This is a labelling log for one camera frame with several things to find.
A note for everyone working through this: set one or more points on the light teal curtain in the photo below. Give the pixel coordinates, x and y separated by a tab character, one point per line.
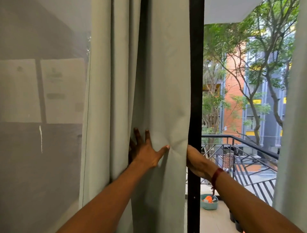
292	144
120	72

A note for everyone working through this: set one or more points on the small orange object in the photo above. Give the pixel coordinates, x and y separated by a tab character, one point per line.
208	199

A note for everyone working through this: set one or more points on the teal basket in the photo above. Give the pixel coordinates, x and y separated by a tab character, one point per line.
208	206

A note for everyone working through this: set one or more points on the red wrist band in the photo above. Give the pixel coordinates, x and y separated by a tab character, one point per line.
215	176

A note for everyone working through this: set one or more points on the person's right hand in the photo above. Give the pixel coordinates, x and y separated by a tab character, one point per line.
199	165

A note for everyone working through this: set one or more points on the white paper sheet with print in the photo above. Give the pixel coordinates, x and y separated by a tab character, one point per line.
62	112

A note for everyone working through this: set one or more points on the green tree outside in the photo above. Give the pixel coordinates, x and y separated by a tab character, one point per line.
275	103
255	120
211	103

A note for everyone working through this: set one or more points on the black plant pot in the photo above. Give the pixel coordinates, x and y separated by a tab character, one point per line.
232	216
239	226

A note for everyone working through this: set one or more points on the orange and grey building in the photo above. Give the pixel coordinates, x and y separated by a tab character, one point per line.
231	96

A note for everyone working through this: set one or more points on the person's left forearm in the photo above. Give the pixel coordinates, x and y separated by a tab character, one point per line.
103	206

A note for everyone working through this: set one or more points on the person's left hand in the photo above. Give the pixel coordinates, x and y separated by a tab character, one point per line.
146	153

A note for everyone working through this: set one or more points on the grey mesh window screen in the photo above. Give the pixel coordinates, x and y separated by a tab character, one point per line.
36	168

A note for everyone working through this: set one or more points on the person's right forearm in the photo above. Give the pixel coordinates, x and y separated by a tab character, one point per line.
251	211

